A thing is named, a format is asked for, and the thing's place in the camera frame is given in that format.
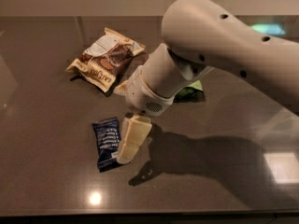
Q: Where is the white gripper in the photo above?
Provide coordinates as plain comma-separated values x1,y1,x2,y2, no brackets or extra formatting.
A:
113,65,174,164

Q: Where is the dark blue rxbar wrapper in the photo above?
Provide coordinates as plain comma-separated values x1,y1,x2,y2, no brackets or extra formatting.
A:
92,117,121,172

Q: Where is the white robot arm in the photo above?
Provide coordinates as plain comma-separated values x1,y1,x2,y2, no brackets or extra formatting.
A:
117,0,299,164

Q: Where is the brown cream cookie snack bag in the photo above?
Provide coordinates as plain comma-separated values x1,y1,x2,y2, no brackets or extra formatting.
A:
65,28,145,92

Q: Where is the green coconut crunch snack pouch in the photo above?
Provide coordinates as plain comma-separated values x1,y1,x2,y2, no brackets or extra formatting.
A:
148,51,204,100

